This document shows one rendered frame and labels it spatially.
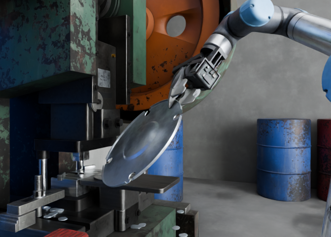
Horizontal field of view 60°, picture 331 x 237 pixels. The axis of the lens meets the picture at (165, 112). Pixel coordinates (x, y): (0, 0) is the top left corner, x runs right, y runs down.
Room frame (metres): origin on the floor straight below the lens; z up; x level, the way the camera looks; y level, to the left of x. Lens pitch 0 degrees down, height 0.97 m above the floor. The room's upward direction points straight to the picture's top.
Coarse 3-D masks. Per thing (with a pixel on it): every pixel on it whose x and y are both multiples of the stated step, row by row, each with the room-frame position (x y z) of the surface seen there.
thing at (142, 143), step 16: (144, 112) 0.89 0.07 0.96; (160, 112) 0.81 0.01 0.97; (176, 112) 0.73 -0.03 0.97; (128, 128) 0.90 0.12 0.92; (144, 128) 0.79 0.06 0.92; (160, 128) 0.74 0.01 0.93; (176, 128) 0.67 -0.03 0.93; (128, 144) 0.79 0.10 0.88; (144, 144) 0.72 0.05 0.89; (160, 144) 0.67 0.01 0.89; (112, 160) 0.81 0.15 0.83; (128, 160) 0.74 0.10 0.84; (144, 160) 0.68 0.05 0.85; (112, 176) 0.74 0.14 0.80; (128, 176) 0.68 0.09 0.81
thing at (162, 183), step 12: (84, 180) 0.78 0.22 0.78; (96, 180) 0.78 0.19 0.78; (132, 180) 0.78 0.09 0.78; (144, 180) 0.78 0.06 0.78; (156, 180) 0.78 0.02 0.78; (168, 180) 0.78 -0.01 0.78; (108, 192) 0.77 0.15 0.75; (120, 192) 0.76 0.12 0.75; (132, 192) 0.80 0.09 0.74; (156, 192) 0.70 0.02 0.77; (108, 204) 0.77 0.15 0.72; (120, 204) 0.76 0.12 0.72; (132, 204) 0.81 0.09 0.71; (120, 216) 0.76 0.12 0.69; (132, 216) 0.80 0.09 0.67; (120, 228) 0.76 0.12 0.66
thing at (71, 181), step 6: (66, 174) 0.85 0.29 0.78; (72, 174) 0.85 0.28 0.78; (78, 174) 0.85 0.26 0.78; (84, 174) 0.85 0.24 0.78; (90, 174) 0.85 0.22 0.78; (54, 180) 0.81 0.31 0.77; (66, 180) 0.79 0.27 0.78; (72, 180) 0.79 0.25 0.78; (78, 180) 0.79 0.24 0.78; (54, 186) 0.81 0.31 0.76; (60, 186) 0.80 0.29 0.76; (66, 186) 0.79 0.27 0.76; (72, 186) 0.79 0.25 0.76; (78, 186) 0.79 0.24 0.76; (84, 186) 0.81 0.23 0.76; (90, 186) 0.84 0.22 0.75; (66, 192) 0.79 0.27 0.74; (72, 192) 0.78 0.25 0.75; (78, 192) 0.79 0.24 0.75; (84, 192) 0.81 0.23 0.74
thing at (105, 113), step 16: (112, 48) 0.88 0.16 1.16; (112, 64) 0.88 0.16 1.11; (112, 80) 0.88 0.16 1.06; (112, 96) 0.88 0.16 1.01; (64, 112) 0.80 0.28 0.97; (80, 112) 0.78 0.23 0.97; (96, 112) 0.79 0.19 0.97; (112, 112) 0.83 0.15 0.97; (64, 128) 0.80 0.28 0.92; (80, 128) 0.78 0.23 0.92; (96, 128) 0.79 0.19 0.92; (112, 128) 0.83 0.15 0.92
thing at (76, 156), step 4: (80, 152) 0.84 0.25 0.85; (84, 152) 0.85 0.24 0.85; (88, 152) 0.87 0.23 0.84; (76, 156) 0.84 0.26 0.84; (80, 156) 0.84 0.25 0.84; (84, 156) 0.85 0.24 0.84; (88, 156) 0.87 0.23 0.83; (76, 160) 0.84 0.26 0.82; (80, 160) 0.84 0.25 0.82; (84, 160) 0.85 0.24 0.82
